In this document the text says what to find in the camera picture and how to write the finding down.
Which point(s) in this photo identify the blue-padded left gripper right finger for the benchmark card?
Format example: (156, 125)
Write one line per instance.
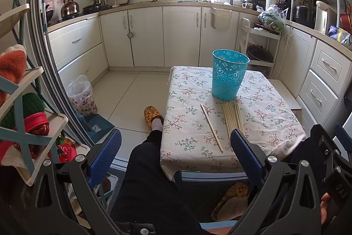
(249, 156)

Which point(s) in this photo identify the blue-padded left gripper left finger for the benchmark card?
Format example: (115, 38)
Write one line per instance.
(101, 157)

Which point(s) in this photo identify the single wooden chopstick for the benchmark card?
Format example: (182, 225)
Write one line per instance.
(211, 128)

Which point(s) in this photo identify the person's right hand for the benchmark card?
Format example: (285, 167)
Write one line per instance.
(324, 206)

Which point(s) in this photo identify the bundle of wooden chopsticks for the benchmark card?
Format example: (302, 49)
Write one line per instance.
(233, 118)

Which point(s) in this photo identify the yellow floral slipper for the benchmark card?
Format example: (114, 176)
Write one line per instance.
(153, 118)

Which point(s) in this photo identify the floral white tablecloth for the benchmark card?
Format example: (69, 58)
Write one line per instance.
(195, 134)

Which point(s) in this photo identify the person's black trouser leg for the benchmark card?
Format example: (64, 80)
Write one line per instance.
(148, 202)

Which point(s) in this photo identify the floor bin with plastic bag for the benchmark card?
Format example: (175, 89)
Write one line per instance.
(81, 97)

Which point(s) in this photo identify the white stool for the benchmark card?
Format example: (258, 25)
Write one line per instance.
(285, 94)

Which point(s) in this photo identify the white storage rack left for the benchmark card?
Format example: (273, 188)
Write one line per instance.
(29, 126)

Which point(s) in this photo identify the teal perforated plastic basket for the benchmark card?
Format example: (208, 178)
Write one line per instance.
(228, 70)

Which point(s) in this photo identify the black pan in cart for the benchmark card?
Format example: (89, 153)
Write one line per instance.
(257, 52)

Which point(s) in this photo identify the white rolling shelf cart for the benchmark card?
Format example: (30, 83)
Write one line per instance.
(250, 33)

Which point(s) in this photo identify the green vegetables plastic bag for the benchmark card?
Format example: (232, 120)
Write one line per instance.
(273, 18)

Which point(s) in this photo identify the white hanging trash bin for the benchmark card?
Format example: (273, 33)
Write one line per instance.
(221, 18)

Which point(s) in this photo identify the copper kettle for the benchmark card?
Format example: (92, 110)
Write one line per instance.
(69, 8)

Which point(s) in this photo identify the white electric kettle jug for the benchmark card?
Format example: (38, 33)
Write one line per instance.
(325, 17)

